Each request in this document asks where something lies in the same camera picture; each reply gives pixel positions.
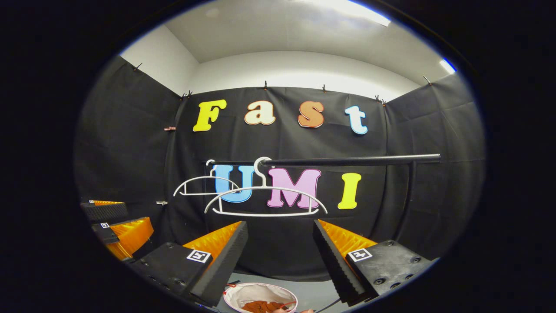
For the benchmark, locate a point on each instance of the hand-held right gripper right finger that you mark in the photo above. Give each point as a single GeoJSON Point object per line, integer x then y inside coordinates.
{"type": "Point", "coordinates": [334, 265]}

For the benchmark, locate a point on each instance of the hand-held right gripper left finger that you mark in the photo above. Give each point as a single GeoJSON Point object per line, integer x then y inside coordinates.
{"type": "Point", "coordinates": [221, 265]}

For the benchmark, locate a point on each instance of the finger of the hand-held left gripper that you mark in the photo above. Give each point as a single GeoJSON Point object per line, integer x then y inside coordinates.
{"type": "Point", "coordinates": [130, 232]}
{"type": "Point", "coordinates": [106, 211]}

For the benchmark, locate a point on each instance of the pink white laundry hamper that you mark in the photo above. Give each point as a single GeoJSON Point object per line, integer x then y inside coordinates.
{"type": "Point", "coordinates": [256, 292]}

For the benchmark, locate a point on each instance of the white plastic clothes hanger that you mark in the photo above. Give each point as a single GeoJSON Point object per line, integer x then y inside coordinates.
{"type": "Point", "coordinates": [260, 214]}
{"type": "Point", "coordinates": [204, 177]}

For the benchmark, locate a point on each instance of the black metal clothes rack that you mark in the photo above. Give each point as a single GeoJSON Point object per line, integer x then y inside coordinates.
{"type": "Point", "coordinates": [347, 160]}

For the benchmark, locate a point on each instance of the small ceiling light panel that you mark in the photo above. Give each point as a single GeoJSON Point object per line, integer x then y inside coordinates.
{"type": "Point", "coordinates": [447, 65]}

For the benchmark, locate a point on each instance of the large ceiling light panel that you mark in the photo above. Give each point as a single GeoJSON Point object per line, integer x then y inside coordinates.
{"type": "Point", "coordinates": [352, 9]}

